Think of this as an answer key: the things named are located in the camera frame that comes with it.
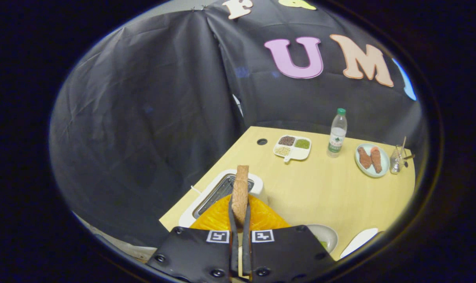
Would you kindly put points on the person's beige shirt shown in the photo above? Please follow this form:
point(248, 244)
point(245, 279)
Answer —
point(143, 251)

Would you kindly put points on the large white round plate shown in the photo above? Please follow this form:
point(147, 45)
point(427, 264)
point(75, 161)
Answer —
point(320, 232)

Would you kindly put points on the clear water bottle green cap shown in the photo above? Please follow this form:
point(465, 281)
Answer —
point(336, 137)

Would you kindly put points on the brown meat piece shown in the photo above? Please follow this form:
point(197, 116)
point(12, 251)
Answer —
point(364, 158)
point(376, 159)

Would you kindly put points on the pale blue plate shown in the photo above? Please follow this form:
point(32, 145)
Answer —
point(384, 165)

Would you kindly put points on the toasted brown bread slice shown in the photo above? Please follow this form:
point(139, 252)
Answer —
point(240, 192)

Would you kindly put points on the white toaster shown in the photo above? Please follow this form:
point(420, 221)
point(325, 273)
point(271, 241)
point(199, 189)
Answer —
point(258, 184)

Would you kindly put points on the white divided dish of beans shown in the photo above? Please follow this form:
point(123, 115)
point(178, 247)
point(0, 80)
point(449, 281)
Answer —
point(300, 154)

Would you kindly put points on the small white oval plate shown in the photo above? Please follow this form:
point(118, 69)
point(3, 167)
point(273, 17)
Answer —
point(359, 241)

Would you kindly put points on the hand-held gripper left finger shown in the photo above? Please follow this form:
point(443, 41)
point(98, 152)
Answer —
point(198, 251)

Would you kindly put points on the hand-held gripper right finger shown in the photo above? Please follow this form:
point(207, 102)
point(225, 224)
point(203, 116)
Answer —
point(285, 251)

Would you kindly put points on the light wooden stick utensil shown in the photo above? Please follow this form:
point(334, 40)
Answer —
point(403, 145)

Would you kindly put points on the green lettuce leaf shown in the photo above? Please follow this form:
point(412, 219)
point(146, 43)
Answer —
point(324, 244)

